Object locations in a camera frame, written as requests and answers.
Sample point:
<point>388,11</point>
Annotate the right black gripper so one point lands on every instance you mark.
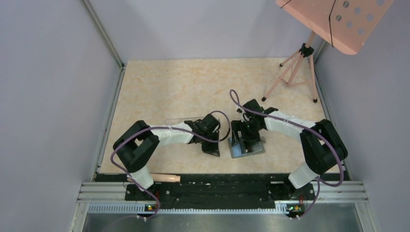
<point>237,125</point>

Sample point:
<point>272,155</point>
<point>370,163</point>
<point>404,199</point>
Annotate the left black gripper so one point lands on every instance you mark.
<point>213,149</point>

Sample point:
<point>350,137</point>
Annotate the grey card holder wallet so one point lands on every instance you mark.
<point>251,149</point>

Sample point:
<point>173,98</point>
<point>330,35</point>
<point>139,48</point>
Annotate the clear plastic card box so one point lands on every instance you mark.
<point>174,121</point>

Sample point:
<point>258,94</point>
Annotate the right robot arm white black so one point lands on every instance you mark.
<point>321,144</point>

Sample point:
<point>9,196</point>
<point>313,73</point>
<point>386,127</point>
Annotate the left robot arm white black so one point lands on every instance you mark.
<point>138,143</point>

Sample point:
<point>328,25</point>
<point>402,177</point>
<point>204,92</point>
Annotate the pink music stand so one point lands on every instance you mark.
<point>344,24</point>

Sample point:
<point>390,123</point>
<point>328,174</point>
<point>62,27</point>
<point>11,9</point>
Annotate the beige cylindrical handle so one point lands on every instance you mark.
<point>170,178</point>

